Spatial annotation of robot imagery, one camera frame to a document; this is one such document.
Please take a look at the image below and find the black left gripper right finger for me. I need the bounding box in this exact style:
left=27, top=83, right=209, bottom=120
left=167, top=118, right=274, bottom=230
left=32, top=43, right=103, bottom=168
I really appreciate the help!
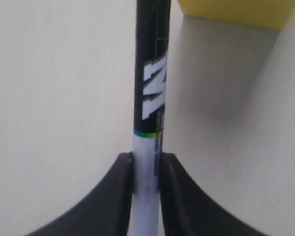
left=160, top=153, right=263, bottom=236

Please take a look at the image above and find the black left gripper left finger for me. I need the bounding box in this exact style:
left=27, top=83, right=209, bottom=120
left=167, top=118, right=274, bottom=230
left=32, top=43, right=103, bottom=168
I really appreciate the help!
left=31, top=152, right=134, bottom=236

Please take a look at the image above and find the black and white marker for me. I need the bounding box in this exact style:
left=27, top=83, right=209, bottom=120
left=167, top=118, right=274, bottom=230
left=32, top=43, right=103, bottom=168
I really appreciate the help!
left=130, top=0, right=171, bottom=236

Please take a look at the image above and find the yellow foam cube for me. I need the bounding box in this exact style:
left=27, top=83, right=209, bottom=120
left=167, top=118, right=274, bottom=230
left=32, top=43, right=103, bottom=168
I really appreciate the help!
left=178, top=0, right=295, bottom=31

